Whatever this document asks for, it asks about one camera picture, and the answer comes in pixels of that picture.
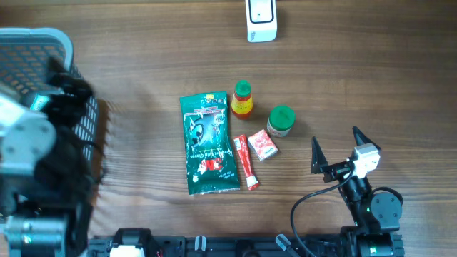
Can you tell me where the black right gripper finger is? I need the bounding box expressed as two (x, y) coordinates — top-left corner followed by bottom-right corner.
(352, 126), (381, 150)
(311, 136), (328, 174)

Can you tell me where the green lid jar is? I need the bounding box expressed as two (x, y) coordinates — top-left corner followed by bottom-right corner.
(267, 105), (296, 137)

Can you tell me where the red white small box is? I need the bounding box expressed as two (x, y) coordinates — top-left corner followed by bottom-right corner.
(248, 129), (278, 161)

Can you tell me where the red sauce sachet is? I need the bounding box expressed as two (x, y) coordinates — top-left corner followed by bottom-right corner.
(233, 134), (260, 191)

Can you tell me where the red yellow sauce bottle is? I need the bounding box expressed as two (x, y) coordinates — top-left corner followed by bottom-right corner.
(231, 80), (253, 119)

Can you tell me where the green glove packet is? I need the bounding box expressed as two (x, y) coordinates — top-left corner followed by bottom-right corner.
(180, 91), (240, 196)

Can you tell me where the pale green wipes packet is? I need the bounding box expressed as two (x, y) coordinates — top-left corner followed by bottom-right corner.
(30, 94), (51, 111)

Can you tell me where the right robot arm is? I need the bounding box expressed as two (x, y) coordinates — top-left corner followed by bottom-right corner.
(303, 126), (405, 257)

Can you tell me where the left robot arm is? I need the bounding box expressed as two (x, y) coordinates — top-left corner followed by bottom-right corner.
(1, 57), (96, 256)

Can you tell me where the white barcode scanner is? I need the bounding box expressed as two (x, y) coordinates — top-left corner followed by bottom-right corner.
(245, 0), (278, 43)

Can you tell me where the grey plastic basket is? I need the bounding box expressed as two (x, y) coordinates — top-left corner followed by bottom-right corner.
(1, 29), (93, 176)

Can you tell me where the black right camera cable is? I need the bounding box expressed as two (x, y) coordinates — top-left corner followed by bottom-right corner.
(289, 162), (356, 257)

